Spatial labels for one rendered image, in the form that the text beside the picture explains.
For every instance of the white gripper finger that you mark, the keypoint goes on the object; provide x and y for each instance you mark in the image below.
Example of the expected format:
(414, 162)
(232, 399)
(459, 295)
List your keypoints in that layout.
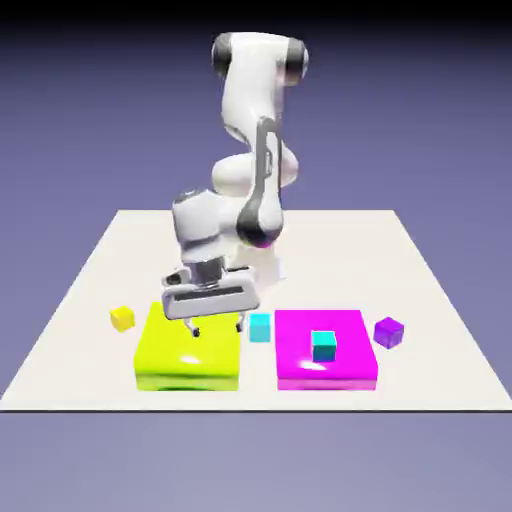
(192, 329)
(240, 324)

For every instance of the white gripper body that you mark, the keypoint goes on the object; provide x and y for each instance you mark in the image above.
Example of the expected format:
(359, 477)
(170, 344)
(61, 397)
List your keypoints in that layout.
(212, 304)

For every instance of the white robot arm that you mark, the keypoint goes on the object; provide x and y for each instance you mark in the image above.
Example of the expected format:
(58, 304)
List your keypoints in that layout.
(248, 100)

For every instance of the small light blue cube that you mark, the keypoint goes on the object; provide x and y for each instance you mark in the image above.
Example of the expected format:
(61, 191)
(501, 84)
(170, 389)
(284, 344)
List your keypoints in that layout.
(260, 328)

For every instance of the small yellow cube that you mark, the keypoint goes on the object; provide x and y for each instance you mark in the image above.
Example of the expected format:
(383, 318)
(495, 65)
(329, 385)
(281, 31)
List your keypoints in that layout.
(122, 318)

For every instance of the small turquoise cube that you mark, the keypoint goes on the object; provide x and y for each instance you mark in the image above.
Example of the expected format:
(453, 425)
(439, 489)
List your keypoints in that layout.
(324, 346)

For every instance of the small purple cube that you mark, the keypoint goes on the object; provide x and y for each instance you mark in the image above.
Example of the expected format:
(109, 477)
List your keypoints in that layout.
(388, 332)

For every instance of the large lime yellow box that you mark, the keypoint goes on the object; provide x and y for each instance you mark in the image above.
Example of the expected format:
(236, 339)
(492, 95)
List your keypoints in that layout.
(188, 356)

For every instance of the large magenta box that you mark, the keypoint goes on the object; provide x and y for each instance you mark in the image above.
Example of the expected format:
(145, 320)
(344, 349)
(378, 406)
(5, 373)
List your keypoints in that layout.
(344, 360)

